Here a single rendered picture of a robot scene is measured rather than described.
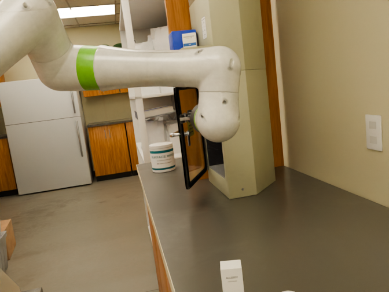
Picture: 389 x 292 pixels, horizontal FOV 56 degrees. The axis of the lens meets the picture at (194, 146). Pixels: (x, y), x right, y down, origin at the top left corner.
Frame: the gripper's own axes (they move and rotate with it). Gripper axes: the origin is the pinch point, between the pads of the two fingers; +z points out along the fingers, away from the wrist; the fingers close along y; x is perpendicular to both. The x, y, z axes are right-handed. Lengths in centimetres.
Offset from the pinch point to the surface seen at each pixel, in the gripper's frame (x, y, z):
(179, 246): 34.0, 13.0, -27.9
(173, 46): -26.3, -0.9, 24.9
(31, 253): 127, 125, 236
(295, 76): -9, -55, 29
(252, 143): 14.0, -22.5, 4.7
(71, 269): 127, 82, 182
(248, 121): 5.6, -22.0, 4.7
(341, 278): 34, -16, -60
